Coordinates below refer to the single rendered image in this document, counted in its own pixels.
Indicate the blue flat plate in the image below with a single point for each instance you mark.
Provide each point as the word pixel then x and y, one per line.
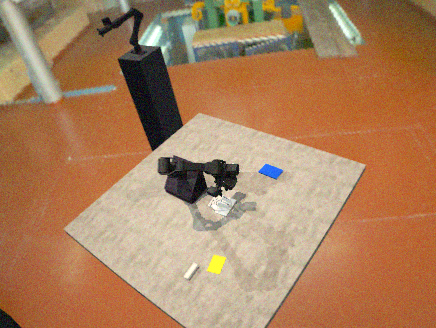
pixel 271 171

